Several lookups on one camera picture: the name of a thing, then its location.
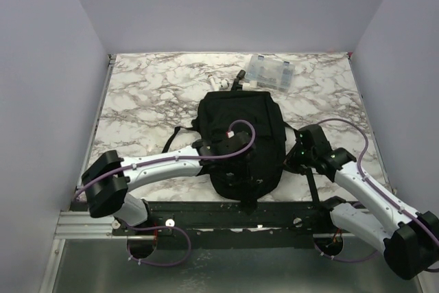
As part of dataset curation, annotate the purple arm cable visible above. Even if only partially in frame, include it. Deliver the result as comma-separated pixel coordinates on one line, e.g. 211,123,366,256
317,118,439,263
74,119,257,267

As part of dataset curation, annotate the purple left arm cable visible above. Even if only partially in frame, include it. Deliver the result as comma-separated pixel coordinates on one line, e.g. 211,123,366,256
74,119,257,267

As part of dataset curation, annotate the black and white valve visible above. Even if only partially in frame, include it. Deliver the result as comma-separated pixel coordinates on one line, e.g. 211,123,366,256
231,69,257,91

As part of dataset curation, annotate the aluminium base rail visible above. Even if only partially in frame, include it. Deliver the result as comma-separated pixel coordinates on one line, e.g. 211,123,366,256
54,207,344,239

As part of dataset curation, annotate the white plastic pipe fitting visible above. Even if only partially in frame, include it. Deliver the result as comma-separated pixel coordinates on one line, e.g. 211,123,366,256
208,74,230,91

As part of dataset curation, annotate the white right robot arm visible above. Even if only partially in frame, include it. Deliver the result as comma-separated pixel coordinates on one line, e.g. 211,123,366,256
285,124,438,280

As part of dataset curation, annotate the black mounting plate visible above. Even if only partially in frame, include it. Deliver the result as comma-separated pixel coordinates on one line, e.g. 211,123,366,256
107,202,336,254

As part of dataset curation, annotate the clear plastic organizer box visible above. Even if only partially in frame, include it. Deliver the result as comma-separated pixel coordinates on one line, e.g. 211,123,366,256
244,54,295,92

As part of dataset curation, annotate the black student backpack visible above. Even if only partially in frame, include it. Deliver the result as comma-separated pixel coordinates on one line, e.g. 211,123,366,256
163,90,323,215

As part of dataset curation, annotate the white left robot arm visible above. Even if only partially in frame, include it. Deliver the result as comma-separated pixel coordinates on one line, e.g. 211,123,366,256
78,130,255,235

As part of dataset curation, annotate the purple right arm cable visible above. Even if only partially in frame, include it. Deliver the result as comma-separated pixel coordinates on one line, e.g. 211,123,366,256
317,118,439,263

